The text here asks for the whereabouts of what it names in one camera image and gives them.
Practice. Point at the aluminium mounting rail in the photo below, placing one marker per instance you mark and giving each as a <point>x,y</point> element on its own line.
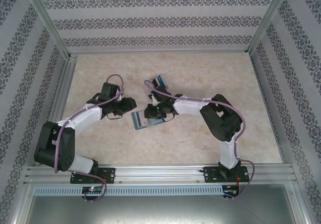
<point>160,173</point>

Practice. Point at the aluminium crossbar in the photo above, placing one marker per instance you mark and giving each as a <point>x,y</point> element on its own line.
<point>160,52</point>

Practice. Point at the aluminium frame post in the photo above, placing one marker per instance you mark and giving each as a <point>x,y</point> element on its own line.
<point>270,15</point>
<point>45,20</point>

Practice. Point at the right controller board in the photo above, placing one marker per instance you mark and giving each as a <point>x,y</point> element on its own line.
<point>230,191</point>

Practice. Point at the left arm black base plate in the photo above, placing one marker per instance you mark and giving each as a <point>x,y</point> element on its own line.
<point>110,175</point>

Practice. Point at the left controller board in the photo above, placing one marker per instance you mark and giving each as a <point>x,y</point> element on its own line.
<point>92,189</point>

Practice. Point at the controller board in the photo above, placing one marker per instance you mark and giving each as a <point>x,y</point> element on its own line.
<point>230,191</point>
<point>92,189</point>

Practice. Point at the grey metal sheet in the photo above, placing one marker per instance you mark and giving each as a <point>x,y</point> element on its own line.
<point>160,209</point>

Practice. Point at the teal card holder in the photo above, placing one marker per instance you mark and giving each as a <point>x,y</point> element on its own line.
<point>156,123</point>

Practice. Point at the aluminium frame upright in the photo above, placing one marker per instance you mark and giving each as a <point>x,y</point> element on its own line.
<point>22,204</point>
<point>298,204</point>

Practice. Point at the blue card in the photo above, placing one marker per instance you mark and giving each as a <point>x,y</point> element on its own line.
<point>163,80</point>

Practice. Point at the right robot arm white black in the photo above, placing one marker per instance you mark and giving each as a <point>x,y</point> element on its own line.
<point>188,106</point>

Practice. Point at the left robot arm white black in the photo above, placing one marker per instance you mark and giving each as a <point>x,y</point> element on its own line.
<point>85,114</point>

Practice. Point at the pale card with black stripe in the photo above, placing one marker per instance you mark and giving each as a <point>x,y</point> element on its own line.
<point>139,119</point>

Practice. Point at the dark card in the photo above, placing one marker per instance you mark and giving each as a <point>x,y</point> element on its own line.
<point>157,83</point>

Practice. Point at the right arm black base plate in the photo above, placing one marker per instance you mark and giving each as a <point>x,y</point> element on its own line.
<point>209,175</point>

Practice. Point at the aluminium side rail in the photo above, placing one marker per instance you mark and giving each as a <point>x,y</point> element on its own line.
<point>65,83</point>

